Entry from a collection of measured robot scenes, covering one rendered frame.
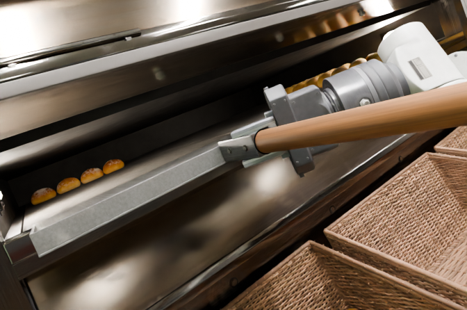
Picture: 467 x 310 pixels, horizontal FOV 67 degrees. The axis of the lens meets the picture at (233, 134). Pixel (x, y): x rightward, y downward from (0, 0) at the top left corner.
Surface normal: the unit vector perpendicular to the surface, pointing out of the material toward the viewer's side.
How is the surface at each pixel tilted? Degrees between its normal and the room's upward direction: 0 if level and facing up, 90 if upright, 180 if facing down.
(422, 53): 60
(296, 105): 90
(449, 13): 90
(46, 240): 90
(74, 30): 70
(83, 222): 90
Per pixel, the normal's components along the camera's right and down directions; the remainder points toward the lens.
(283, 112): -0.04, 0.10
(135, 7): 0.34, -0.44
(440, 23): -0.78, 0.36
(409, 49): -0.22, -0.38
